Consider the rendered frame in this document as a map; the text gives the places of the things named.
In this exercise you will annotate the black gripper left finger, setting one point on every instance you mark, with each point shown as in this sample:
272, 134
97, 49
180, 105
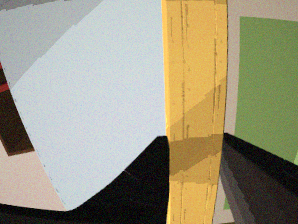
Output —
139, 195

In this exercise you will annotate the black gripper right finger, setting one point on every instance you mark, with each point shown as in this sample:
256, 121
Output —
261, 188

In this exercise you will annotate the gold picture frame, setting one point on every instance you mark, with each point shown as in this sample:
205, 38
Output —
230, 66

